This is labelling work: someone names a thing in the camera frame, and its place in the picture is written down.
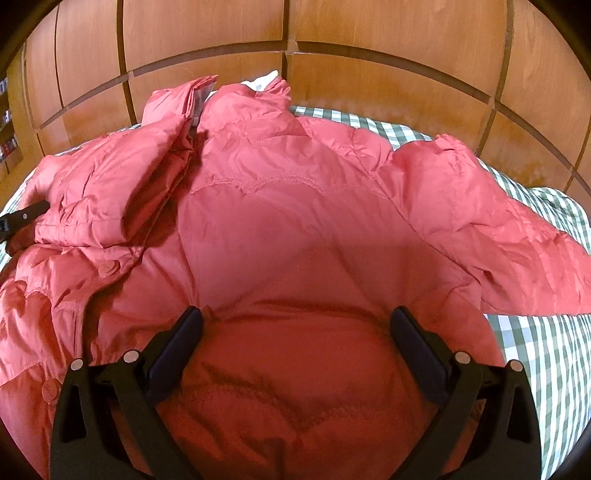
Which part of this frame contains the green checked bed sheet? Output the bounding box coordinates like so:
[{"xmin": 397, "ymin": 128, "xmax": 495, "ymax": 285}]
[{"xmin": 0, "ymin": 105, "xmax": 591, "ymax": 480}]

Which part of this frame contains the red puffer jacket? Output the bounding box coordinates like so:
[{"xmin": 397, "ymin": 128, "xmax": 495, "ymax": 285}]
[{"xmin": 0, "ymin": 76, "xmax": 591, "ymax": 480}]

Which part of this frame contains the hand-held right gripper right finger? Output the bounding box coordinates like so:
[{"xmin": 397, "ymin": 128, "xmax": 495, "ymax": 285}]
[{"xmin": 389, "ymin": 307, "xmax": 542, "ymax": 480}]

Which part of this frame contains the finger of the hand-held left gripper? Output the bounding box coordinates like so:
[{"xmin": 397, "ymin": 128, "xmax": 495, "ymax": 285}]
[{"xmin": 0, "ymin": 199, "xmax": 51, "ymax": 244}]

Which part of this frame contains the wooden shelf with small items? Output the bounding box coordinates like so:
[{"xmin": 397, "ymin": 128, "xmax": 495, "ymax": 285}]
[{"xmin": 0, "ymin": 76, "xmax": 25, "ymax": 181}]

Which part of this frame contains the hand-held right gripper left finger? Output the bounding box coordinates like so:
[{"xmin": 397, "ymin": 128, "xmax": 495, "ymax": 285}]
[{"xmin": 48, "ymin": 305, "xmax": 205, "ymax": 480}]

